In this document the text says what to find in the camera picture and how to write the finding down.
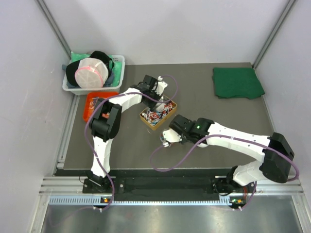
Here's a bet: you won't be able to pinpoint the tan candy box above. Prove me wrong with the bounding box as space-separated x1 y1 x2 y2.
140 100 177 131

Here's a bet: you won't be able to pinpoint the white round lid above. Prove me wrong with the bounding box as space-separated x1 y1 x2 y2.
197 143 208 148

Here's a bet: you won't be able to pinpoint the clear plastic cup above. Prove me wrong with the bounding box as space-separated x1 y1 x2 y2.
159 133 170 148

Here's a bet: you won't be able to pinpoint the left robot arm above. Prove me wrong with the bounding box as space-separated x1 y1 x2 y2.
85 75 168 193

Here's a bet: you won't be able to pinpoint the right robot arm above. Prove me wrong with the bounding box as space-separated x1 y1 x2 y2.
162 115 294 192

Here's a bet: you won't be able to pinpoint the green patterned cloth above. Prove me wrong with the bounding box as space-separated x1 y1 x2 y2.
66 51 122 88

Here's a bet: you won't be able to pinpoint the orange candy tray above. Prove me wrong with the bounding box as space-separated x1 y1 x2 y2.
82 92 118 122

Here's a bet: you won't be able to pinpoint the dark green folded cloth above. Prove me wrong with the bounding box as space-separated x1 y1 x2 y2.
212 67 265 100

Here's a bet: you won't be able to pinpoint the white mesh laundry bag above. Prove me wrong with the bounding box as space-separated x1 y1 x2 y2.
74 58 108 89

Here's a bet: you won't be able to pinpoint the white plastic basket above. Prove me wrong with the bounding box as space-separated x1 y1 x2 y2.
62 51 125 96

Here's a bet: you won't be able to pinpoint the black cap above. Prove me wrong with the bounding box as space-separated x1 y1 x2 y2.
66 51 115 87

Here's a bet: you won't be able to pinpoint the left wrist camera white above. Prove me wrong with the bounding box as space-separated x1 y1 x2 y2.
155 76 168 96

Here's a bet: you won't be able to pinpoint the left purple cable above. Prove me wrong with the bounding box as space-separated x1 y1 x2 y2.
84 74 179 212

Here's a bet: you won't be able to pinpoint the purple cable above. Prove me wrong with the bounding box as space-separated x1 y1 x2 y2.
84 74 179 212
149 135 300 212

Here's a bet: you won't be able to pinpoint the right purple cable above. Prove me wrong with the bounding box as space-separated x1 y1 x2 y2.
149 135 300 212

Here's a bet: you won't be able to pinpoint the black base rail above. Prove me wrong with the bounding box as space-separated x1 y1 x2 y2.
54 167 262 201

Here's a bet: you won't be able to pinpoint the white cable duct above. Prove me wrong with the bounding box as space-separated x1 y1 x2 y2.
49 196 245 208

